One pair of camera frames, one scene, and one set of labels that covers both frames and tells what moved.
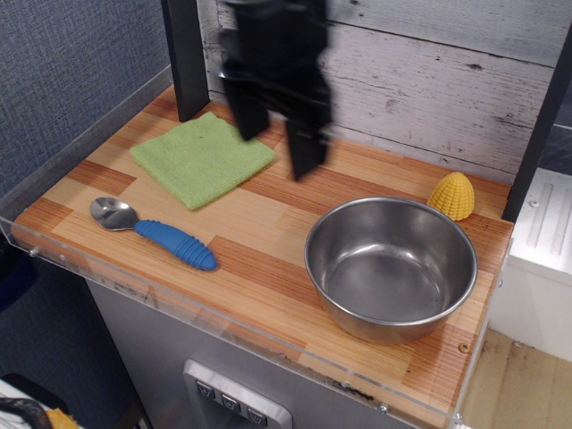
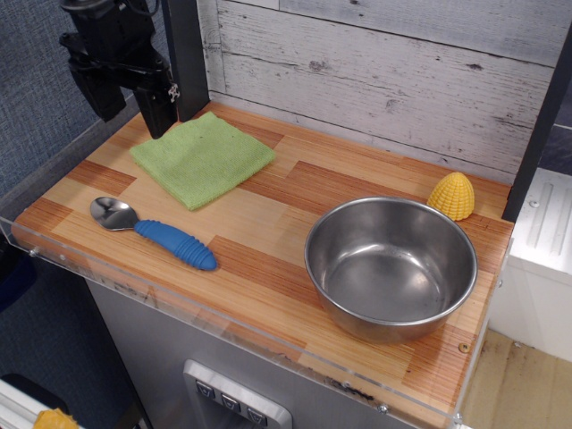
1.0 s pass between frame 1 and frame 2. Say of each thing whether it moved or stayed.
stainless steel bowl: stayed
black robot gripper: moved
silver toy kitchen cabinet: stayed
